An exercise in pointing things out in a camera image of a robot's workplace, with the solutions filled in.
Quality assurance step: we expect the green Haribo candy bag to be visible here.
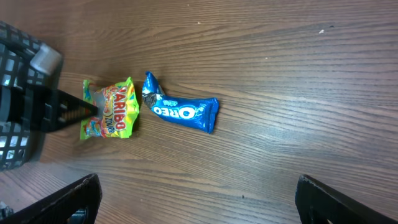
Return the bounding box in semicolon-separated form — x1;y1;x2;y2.
80;77;139;140

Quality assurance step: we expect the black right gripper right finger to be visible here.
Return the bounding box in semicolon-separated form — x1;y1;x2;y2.
295;175;397;224

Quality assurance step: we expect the blue Oreo cookie pack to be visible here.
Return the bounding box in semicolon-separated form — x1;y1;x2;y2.
142;71;219;134

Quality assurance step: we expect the grey plastic mesh basket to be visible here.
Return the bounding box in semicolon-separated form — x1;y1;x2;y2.
1;22;63;171

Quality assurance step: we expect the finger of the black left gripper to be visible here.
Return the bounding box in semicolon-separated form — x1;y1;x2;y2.
1;84;98;133

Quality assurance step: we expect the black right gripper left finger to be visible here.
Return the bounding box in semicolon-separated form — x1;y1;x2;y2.
1;174;102;224

